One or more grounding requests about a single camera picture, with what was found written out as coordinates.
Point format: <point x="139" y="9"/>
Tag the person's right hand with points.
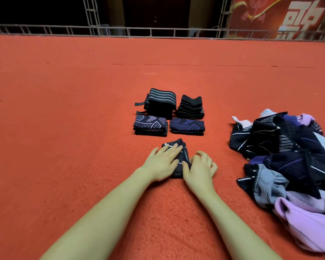
<point x="200" y="173"/>

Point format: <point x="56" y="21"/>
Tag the grey metal railing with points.
<point x="43" y="28"/>

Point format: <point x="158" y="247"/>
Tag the single plain navy sock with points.
<point x="187" y="125"/>

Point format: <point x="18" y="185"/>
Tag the person's right forearm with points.
<point x="238" y="227"/>

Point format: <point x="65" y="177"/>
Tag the single black grey-heeled sock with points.
<point x="184" y="154"/>

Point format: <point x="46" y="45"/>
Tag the grey metal truss tower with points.
<point x="91" y="16"/>
<point x="225" y="19"/>

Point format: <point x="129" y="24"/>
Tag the person's left hand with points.
<point x="160" y="165"/>

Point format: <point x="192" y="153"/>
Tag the dark brown door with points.
<point x="154" y="10"/>

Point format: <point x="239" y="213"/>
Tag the red banner with white print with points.
<point x="260" y="16"/>

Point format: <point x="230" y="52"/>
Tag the single navy white-patterned sock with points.
<point x="150" y="121"/>
<point x="150" y="132"/>

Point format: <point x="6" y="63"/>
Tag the person's left forearm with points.
<point x="95" y="224"/>

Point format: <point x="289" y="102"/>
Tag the heap of dark patterned socks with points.
<point x="287" y="154"/>

